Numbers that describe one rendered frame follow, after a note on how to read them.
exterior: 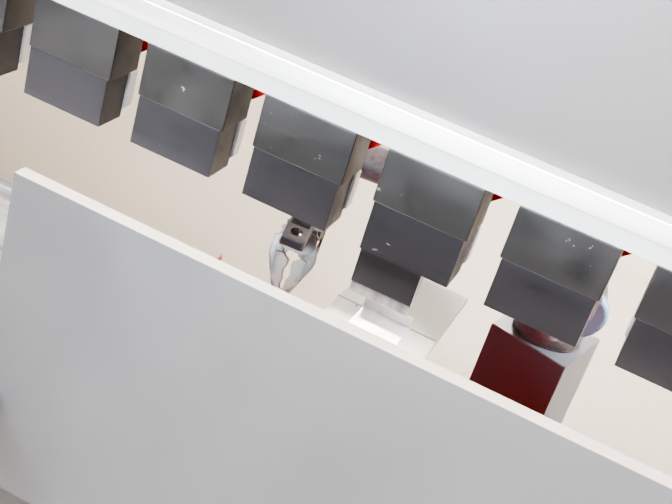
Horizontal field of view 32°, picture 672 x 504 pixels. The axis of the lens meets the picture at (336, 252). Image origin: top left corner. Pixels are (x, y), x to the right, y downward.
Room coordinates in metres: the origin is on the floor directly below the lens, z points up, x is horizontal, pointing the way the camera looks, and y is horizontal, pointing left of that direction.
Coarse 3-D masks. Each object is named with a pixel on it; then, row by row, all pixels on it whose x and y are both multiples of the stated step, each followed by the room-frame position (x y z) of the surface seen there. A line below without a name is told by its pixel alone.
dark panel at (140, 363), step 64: (64, 192) 1.14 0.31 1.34; (64, 256) 1.12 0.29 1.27; (128, 256) 1.10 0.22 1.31; (192, 256) 1.09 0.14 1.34; (0, 320) 1.14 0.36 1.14; (64, 320) 1.12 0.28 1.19; (128, 320) 1.10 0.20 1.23; (192, 320) 1.08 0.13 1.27; (256, 320) 1.06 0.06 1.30; (320, 320) 1.04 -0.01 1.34; (0, 384) 1.14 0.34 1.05; (64, 384) 1.12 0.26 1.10; (128, 384) 1.10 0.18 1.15; (192, 384) 1.08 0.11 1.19; (256, 384) 1.06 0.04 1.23; (320, 384) 1.04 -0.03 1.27; (384, 384) 1.02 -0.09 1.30; (448, 384) 1.01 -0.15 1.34; (0, 448) 1.13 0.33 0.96; (64, 448) 1.11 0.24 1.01; (128, 448) 1.09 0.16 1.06; (192, 448) 1.07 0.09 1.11; (256, 448) 1.05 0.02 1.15; (320, 448) 1.03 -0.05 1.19; (384, 448) 1.02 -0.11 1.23; (448, 448) 1.00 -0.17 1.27; (512, 448) 0.98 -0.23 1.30; (576, 448) 0.97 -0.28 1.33
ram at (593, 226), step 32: (64, 0) 1.68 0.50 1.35; (128, 32) 1.65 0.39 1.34; (160, 32) 1.64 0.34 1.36; (224, 64) 1.61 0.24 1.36; (288, 96) 1.58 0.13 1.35; (352, 128) 1.55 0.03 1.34; (384, 128) 1.54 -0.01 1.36; (448, 160) 1.51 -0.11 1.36; (512, 192) 1.49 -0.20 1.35; (576, 224) 1.46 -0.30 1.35; (608, 224) 1.45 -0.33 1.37; (640, 256) 1.44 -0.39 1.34
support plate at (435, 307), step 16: (432, 288) 1.80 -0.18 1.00; (336, 304) 1.65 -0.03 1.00; (352, 304) 1.67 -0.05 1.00; (416, 304) 1.73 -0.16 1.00; (432, 304) 1.75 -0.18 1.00; (448, 304) 1.77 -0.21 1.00; (464, 304) 1.79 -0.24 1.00; (416, 320) 1.68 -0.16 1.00; (432, 320) 1.70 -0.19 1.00; (448, 320) 1.71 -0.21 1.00; (416, 336) 1.63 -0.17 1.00; (432, 336) 1.65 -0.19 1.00; (416, 352) 1.59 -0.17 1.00
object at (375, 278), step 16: (368, 256) 1.56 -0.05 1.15; (368, 272) 1.56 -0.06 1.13; (384, 272) 1.55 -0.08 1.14; (400, 272) 1.55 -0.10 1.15; (352, 288) 1.57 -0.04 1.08; (368, 288) 1.57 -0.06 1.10; (384, 288) 1.55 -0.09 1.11; (400, 288) 1.55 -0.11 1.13; (416, 288) 1.54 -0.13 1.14; (384, 304) 1.56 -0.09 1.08; (400, 304) 1.55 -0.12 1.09
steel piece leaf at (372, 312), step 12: (372, 300) 1.67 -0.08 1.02; (360, 312) 1.65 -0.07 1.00; (372, 312) 1.66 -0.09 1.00; (384, 312) 1.66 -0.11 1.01; (396, 312) 1.66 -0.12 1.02; (360, 324) 1.61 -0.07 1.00; (372, 324) 1.62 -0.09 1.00; (384, 324) 1.64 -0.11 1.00; (396, 324) 1.65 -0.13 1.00; (408, 324) 1.65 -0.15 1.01; (384, 336) 1.60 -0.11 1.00; (396, 336) 1.61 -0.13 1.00
